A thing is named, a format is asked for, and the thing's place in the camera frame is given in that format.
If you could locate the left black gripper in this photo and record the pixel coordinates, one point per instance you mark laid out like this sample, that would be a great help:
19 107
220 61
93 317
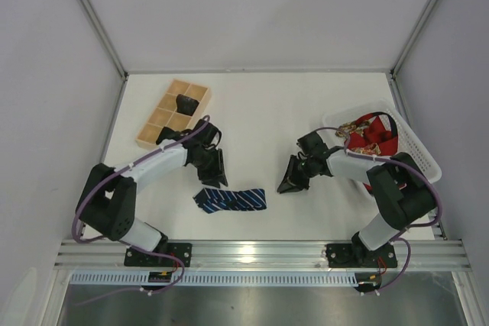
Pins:
210 166

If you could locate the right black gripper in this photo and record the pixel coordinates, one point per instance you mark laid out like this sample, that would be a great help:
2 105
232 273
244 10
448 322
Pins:
299 172

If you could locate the navy blue striped tie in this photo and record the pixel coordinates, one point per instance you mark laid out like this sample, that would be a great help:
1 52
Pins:
212 200

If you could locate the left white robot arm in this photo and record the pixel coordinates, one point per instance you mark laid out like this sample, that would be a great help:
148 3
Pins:
107 205

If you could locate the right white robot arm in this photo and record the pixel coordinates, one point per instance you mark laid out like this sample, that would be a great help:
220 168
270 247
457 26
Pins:
405 198

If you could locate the rolled black tie lower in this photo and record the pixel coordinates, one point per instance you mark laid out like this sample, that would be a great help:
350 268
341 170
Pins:
168 134

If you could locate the rolled black tie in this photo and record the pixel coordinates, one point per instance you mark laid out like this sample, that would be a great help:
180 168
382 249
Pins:
168 134
186 105

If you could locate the gold patterned tie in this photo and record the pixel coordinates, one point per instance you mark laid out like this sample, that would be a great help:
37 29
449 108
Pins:
358 142

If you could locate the rolled black tie upper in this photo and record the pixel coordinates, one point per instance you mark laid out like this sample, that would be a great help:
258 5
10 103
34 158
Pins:
186 105

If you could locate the wooden compartment organizer box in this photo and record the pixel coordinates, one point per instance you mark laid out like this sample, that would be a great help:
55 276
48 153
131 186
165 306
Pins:
165 115

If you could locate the red tie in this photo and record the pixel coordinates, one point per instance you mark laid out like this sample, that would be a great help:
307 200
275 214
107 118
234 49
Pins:
383 130

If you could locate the white plastic basket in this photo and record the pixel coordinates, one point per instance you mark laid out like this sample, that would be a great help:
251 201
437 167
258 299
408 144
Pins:
408 142

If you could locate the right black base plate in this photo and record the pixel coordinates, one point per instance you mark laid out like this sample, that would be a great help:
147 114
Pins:
347 255

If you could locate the aluminium mounting rail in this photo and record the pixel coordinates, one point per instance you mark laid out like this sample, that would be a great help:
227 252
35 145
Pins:
259 255

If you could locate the white slotted cable duct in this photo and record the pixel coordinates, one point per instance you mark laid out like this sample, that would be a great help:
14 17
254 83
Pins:
214 278

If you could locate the left aluminium frame post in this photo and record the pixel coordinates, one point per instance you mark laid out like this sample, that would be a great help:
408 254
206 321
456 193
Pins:
104 39

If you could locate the aluminium frame post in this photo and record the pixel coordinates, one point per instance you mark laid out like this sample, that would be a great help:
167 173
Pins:
104 39
421 22

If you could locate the right aluminium frame post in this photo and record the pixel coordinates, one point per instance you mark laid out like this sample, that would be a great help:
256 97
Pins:
421 22

